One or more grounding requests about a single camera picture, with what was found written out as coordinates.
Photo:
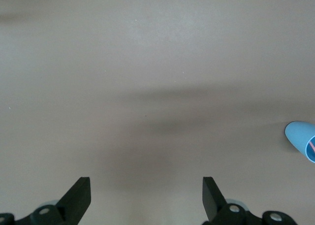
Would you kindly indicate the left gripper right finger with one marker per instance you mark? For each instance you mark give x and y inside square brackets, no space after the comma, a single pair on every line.
[216,205]

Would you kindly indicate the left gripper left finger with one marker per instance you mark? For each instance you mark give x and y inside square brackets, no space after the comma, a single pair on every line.
[73,202]

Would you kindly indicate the blue cup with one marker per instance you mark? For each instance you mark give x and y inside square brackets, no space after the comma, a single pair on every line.
[295,134]

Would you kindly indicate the pink chopstick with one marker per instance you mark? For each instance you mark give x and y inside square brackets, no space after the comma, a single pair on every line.
[312,146]

